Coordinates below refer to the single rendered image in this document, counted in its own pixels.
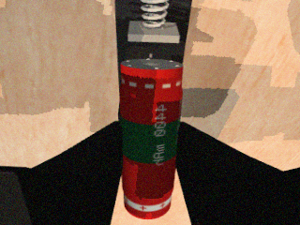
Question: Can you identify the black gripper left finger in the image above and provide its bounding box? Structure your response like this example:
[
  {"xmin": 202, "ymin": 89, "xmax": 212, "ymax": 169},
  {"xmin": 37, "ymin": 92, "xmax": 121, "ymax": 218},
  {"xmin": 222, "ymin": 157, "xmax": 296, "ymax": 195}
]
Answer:
[{"xmin": 0, "ymin": 121, "xmax": 124, "ymax": 225}]

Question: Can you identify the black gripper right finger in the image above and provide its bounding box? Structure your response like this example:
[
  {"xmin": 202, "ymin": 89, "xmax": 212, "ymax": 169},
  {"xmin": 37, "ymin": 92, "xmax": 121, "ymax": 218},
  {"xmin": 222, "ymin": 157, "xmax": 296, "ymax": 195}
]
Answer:
[{"xmin": 175, "ymin": 121, "xmax": 300, "ymax": 225}]

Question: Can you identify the red and green battery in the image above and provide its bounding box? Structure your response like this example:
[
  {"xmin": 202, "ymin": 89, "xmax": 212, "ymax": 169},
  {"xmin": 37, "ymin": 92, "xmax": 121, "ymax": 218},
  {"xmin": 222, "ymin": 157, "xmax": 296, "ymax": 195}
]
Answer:
[{"xmin": 120, "ymin": 59, "xmax": 183, "ymax": 220}]

